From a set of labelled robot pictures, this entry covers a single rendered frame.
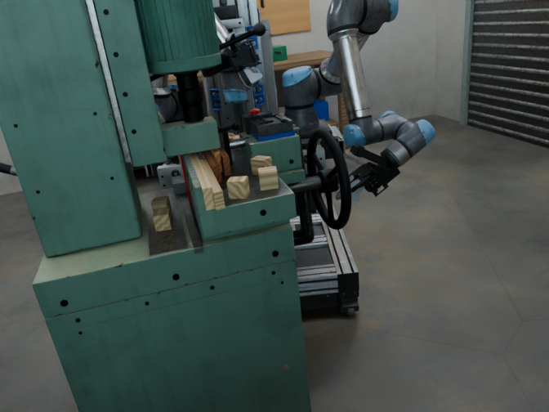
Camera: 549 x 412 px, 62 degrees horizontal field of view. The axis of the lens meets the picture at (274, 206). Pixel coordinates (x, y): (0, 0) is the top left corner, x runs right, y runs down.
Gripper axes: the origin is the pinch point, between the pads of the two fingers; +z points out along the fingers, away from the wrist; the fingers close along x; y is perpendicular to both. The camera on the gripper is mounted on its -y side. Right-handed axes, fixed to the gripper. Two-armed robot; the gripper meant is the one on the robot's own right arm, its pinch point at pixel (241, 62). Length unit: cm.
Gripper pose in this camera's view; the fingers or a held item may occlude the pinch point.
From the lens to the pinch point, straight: 130.5
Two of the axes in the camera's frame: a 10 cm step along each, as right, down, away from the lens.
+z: 2.7, 3.4, -9.0
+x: 3.3, 8.5, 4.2
